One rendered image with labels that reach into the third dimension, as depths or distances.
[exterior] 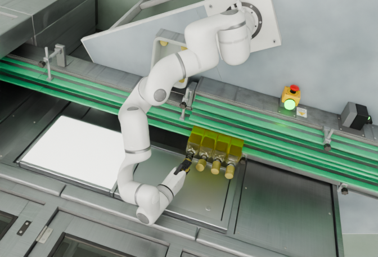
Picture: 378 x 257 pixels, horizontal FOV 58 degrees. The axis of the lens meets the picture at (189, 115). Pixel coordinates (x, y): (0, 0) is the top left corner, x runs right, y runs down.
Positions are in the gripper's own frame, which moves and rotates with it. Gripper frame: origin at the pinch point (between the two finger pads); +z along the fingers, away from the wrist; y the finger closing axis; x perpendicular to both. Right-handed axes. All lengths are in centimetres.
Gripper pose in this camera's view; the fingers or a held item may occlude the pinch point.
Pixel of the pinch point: (185, 167)
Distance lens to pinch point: 137.9
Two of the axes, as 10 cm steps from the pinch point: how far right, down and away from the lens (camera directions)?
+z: 4.9, -4.9, 7.2
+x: -8.5, -4.4, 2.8
